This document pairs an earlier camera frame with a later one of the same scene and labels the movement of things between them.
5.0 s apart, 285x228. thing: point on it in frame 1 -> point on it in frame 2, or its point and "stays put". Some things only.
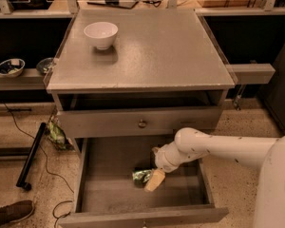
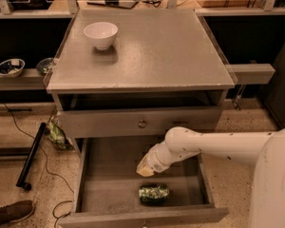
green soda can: (141, 177) -> (153, 194)
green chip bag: (58, 135) stays put
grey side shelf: (252, 73) stays put
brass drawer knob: (142, 123) stays put
